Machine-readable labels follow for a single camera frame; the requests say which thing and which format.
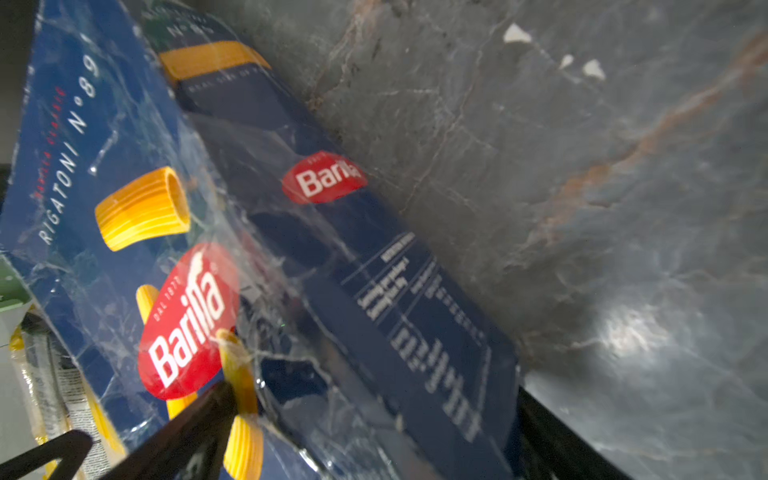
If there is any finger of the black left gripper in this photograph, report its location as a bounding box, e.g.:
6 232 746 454
1 430 93 480

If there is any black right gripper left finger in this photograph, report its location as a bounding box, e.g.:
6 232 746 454
104 382 237 479

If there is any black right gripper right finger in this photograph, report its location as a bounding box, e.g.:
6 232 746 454
518 389 629 480

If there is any blue Barilla rigatoni box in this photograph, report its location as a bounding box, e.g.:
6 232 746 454
1 1 522 479

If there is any clear black label pasta bag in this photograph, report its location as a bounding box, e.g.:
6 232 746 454
9 311 126 479

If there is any green metal shelf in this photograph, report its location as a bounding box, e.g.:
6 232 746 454
0 257 31 312

